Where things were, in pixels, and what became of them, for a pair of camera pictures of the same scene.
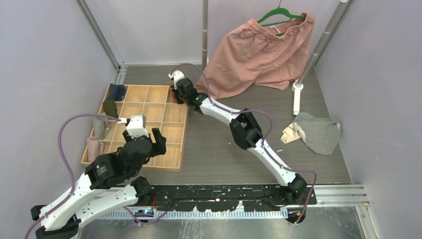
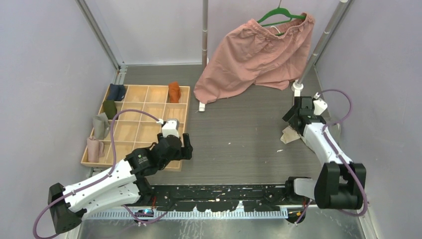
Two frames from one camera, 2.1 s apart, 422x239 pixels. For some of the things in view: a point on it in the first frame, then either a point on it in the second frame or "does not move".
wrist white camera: x=136 y=125 -> x=170 y=127
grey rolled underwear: x=101 y=126 does not move
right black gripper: x=175 y=92 -> x=290 y=114
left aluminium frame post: x=121 y=67 does not move
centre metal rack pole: x=205 y=34 does not move
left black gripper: x=160 y=147 -> x=184 y=153
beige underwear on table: x=292 y=132 does not move
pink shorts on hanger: x=255 y=53 does not move
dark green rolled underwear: x=110 y=108 does not move
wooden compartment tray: x=157 y=104 does not move
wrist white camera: x=176 y=75 -> x=319 y=105
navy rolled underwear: x=116 y=92 does not move
